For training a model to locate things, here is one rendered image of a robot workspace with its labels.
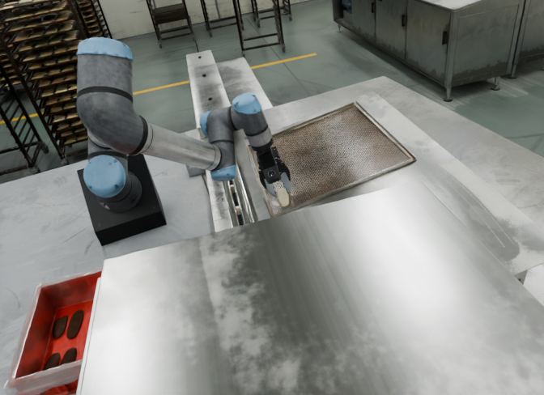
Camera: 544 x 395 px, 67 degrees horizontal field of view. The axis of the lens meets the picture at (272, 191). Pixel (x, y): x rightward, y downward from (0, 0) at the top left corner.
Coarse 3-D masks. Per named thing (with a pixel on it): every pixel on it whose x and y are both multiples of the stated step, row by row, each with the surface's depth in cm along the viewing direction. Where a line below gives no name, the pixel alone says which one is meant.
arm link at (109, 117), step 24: (96, 96) 85; (120, 96) 87; (96, 120) 86; (120, 120) 87; (144, 120) 94; (120, 144) 90; (144, 144) 93; (168, 144) 100; (192, 144) 107; (216, 144) 119; (216, 168) 117
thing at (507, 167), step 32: (320, 96) 221; (352, 96) 215; (384, 96) 209; (416, 96) 204; (448, 128) 174; (480, 128) 171; (480, 160) 152; (512, 160) 149; (256, 192) 157; (512, 192) 135
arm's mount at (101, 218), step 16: (128, 160) 147; (144, 160) 148; (80, 176) 143; (144, 176) 146; (144, 192) 145; (96, 208) 142; (144, 208) 144; (160, 208) 145; (96, 224) 140; (112, 224) 141; (128, 224) 143; (144, 224) 145; (160, 224) 147; (112, 240) 144
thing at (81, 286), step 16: (96, 272) 118; (48, 288) 116; (64, 288) 118; (80, 288) 119; (32, 304) 110; (48, 304) 117; (64, 304) 121; (32, 320) 107; (48, 320) 114; (32, 336) 104; (48, 336) 112; (16, 352) 98; (32, 352) 102; (16, 368) 95; (32, 368) 101; (64, 368) 93; (16, 384) 91; (32, 384) 92; (48, 384) 93
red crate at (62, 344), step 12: (60, 312) 120; (72, 312) 119; (84, 312) 119; (84, 324) 115; (84, 336) 112; (48, 348) 110; (60, 348) 110; (84, 348) 109; (60, 360) 107; (72, 384) 97
